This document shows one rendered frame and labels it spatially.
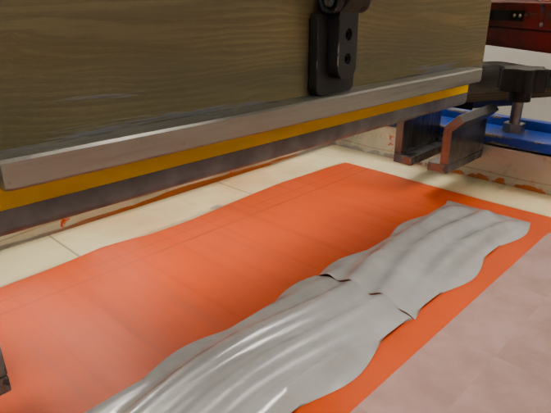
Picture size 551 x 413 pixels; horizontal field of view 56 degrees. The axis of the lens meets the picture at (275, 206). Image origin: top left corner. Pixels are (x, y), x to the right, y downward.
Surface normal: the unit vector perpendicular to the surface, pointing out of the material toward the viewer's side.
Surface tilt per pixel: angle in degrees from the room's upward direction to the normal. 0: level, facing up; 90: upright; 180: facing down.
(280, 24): 90
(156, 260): 0
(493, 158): 90
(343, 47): 90
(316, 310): 33
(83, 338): 0
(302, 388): 40
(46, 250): 0
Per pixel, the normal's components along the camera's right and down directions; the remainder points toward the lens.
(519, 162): -0.69, 0.28
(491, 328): 0.00, -0.92
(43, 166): 0.72, 0.26
